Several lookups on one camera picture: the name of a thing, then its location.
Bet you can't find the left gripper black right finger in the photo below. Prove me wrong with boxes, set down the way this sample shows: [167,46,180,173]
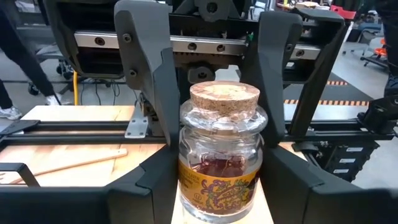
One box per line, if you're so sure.
[260,145,398,224]

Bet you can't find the wooden slotted spoon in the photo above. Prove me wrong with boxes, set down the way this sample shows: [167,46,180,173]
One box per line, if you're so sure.
[8,147,129,185]

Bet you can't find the grey office chair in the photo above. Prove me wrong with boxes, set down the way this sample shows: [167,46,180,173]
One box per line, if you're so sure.
[341,21,389,68]

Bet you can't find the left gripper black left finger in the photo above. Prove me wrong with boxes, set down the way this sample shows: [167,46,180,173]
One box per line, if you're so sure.
[0,145,180,224]

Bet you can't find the red chair back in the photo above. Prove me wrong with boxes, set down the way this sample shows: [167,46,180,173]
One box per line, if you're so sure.
[329,4,358,21]

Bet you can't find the black control box white labels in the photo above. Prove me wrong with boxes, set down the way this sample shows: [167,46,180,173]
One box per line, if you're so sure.
[306,139,381,184]

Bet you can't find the person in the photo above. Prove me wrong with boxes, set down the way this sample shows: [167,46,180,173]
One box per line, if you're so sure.
[0,0,65,121]

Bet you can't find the yellow cable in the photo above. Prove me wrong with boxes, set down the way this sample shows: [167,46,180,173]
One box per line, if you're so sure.
[72,70,80,106]

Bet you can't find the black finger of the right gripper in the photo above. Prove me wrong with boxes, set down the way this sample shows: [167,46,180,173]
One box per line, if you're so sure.
[240,11,304,149]
[113,0,182,147]

